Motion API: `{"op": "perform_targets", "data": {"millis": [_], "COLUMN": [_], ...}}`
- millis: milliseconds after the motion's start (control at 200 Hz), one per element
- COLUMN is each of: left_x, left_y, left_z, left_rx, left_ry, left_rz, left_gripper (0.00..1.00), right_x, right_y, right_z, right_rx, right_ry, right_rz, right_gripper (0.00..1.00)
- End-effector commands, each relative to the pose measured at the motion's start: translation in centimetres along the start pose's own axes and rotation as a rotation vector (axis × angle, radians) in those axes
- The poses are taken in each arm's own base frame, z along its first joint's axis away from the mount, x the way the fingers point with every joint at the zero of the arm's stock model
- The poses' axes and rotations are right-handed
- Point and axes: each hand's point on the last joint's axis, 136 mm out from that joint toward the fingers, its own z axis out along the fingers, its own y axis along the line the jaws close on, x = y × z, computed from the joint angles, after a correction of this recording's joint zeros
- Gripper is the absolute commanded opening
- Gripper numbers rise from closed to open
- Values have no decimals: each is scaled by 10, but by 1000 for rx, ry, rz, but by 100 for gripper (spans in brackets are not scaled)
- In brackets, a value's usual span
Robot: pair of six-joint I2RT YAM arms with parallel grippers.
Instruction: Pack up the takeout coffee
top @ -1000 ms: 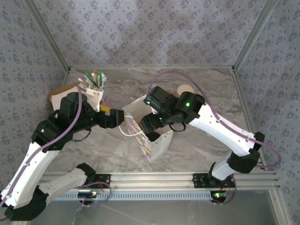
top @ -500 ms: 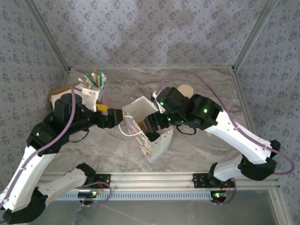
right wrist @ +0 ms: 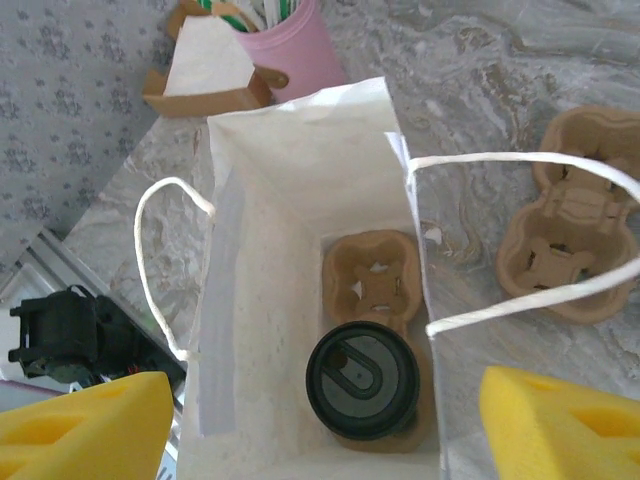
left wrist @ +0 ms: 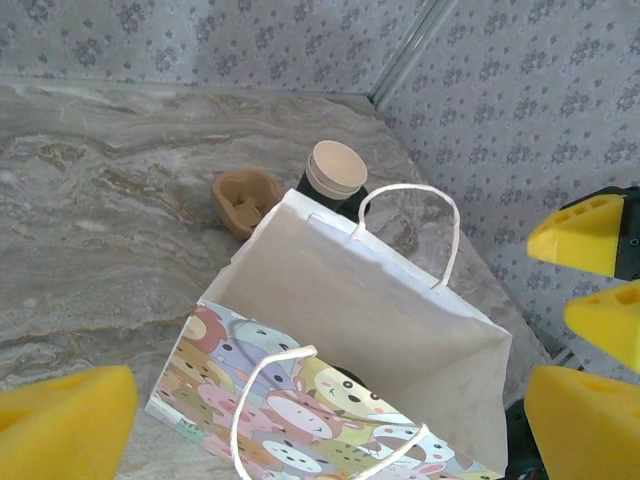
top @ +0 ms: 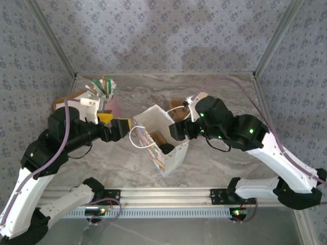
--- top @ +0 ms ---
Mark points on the black plastic cup lid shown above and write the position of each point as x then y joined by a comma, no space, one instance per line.
167,148

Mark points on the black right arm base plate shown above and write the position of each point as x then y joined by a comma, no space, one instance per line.
217,196

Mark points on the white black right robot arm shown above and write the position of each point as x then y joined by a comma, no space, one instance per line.
281,163

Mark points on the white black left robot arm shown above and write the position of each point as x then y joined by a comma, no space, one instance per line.
25,194

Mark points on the brown pulp cup carrier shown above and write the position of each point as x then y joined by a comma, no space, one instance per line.
159,137
176,106

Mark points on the green white straw packet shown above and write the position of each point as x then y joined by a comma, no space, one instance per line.
110,86
97,85

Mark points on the aluminium mounting rail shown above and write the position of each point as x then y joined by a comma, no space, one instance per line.
166,196

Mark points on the small circuit board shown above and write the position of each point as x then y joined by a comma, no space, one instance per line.
238,212
95,211

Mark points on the brown wooden stir stick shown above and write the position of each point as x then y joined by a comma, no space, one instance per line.
104,78

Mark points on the white wrapped straw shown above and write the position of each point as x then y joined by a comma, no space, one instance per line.
115,86
91,91

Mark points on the aluminium corner post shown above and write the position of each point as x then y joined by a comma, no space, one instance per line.
278,38
51,38

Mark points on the brown cardboard napkin box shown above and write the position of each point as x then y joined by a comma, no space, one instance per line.
58,102

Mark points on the white paper takeout bag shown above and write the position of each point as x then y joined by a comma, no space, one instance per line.
176,158

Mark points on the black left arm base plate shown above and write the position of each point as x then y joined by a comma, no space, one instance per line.
115,195

